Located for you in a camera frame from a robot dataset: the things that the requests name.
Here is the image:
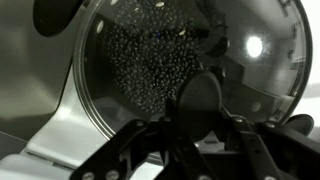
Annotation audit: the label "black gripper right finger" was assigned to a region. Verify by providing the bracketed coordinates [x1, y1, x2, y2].
[219, 108, 320, 180]

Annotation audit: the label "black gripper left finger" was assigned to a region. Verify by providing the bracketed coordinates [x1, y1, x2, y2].
[69, 98, 214, 180]

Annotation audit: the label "round glass lid black knob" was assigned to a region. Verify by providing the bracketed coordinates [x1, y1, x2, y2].
[72, 0, 314, 141]

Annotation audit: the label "black speckled pot ear handles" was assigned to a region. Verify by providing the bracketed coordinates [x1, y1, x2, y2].
[32, 0, 316, 144]

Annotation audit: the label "white electric stove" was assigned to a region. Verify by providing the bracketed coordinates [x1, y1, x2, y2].
[0, 0, 320, 180]

